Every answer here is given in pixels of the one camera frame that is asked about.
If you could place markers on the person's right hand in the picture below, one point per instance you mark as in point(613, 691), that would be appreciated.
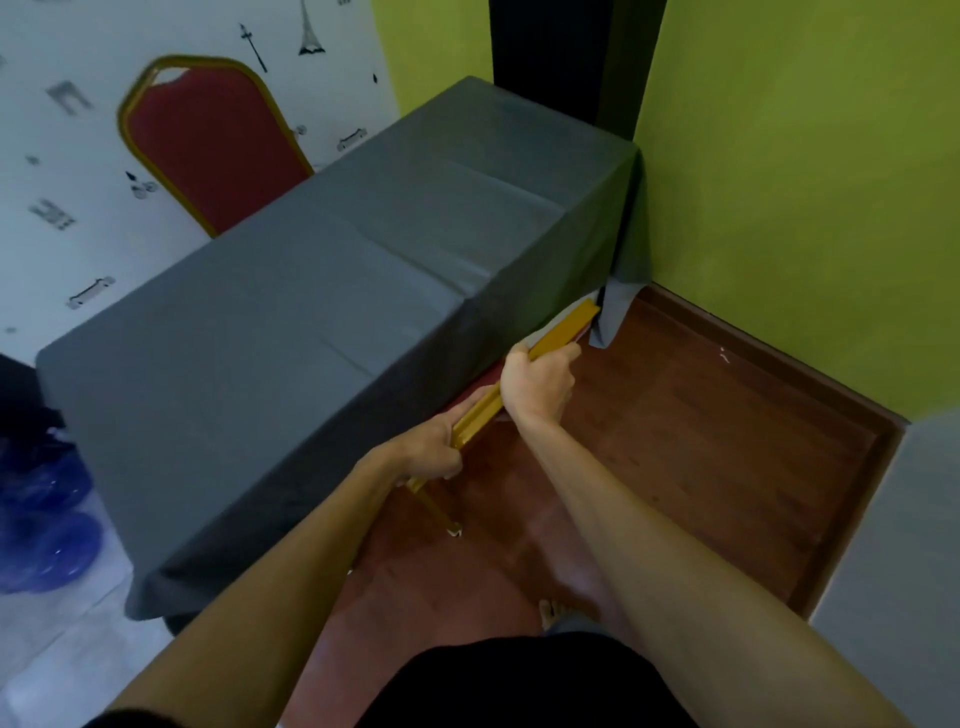
point(540, 386)

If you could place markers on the person's left hand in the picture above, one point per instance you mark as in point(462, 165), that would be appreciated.
point(420, 454)

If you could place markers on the red chair with gold frame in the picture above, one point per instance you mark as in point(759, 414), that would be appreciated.
point(210, 142)
point(484, 409)

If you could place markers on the person's right forearm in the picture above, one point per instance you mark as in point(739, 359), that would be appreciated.
point(690, 585)

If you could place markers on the person's left forearm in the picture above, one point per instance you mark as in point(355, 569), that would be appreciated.
point(270, 600)

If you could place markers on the person's right foot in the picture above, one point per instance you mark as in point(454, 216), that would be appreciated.
point(553, 615)

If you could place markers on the person's grey trousers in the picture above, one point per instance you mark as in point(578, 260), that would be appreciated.
point(577, 624)

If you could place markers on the table with grey cloth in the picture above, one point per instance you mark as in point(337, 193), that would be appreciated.
point(300, 300)

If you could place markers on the black vertical panel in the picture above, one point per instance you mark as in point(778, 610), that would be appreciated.
point(547, 60)

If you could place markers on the blue water jug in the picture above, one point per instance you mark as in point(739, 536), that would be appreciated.
point(45, 472)
point(45, 555)

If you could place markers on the black wall decals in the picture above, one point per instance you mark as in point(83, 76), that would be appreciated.
point(311, 37)

